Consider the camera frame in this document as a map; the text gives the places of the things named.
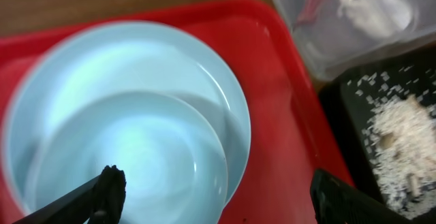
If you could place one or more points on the crumpled white tissue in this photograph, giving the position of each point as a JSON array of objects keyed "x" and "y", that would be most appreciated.
[{"x": 379, "y": 19}]

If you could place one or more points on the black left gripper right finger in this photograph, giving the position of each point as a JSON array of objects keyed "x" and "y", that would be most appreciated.
[{"x": 336, "y": 202}]

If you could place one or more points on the black food waste tray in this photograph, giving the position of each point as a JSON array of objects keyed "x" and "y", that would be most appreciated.
[{"x": 345, "y": 131}]

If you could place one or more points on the light blue plate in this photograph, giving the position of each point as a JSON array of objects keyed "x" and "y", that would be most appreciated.
[{"x": 115, "y": 58}]

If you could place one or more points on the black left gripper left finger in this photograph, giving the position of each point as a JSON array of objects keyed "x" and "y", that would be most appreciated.
[{"x": 98, "y": 201}]

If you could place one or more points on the rice and food scraps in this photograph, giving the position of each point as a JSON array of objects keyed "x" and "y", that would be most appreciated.
[{"x": 394, "y": 111}]

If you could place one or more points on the red serving tray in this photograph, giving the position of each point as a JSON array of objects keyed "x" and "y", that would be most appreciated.
[{"x": 290, "y": 137}]

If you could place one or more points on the light blue bowl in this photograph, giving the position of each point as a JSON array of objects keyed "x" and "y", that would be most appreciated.
[{"x": 173, "y": 161}]

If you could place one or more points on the clear plastic waste bin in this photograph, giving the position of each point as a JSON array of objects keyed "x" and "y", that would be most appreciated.
[{"x": 335, "y": 35}]

